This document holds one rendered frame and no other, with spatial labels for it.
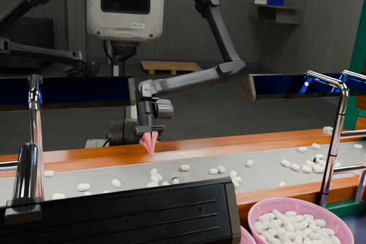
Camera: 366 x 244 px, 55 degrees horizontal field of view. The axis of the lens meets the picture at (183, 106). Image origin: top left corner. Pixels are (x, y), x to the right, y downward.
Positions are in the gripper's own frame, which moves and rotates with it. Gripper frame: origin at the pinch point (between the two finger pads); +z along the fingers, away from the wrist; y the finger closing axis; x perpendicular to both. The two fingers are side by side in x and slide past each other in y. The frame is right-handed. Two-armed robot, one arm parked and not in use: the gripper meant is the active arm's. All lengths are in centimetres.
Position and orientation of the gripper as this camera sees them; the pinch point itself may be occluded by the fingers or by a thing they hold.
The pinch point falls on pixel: (152, 154)
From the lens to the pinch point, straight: 118.9
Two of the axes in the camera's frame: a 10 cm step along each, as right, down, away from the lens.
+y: 9.4, -0.1, 3.3
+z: 1.9, 8.4, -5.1
